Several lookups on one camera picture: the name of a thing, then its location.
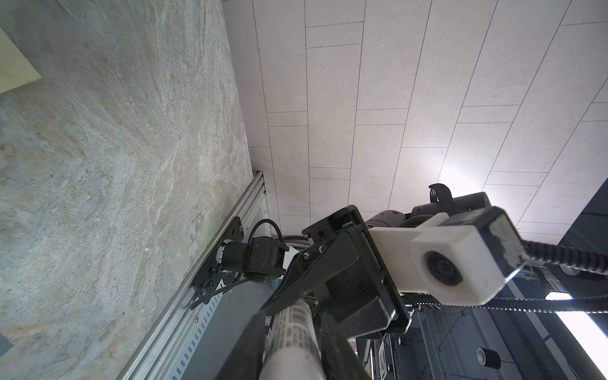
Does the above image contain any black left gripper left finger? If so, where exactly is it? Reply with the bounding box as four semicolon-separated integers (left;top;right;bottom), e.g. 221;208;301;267
215;312;269;380

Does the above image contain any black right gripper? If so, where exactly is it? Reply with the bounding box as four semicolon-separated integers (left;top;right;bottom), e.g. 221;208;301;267
261;205;412;339

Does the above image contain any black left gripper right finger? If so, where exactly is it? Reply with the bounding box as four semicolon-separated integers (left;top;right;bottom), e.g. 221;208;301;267
318;313;370;380

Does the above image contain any white glue stick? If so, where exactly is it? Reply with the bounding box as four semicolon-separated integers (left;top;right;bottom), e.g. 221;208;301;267
259;300;326;380

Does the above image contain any cream yellow envelope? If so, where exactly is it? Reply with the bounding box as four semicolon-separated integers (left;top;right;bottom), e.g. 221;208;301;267
0;30;41;93

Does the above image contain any grey envelope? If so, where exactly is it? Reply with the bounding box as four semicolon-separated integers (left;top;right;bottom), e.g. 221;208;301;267
0;334;14;356

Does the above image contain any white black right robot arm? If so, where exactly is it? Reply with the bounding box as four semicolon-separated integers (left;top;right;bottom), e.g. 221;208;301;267
191;184;501;339

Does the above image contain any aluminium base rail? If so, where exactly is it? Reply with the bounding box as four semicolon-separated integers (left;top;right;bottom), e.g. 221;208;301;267
118;171;273;379

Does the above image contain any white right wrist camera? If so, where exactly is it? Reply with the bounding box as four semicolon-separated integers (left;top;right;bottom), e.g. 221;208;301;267
370;207;530;306

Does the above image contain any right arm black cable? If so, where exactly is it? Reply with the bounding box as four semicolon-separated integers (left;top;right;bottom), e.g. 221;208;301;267
403;239;608;315

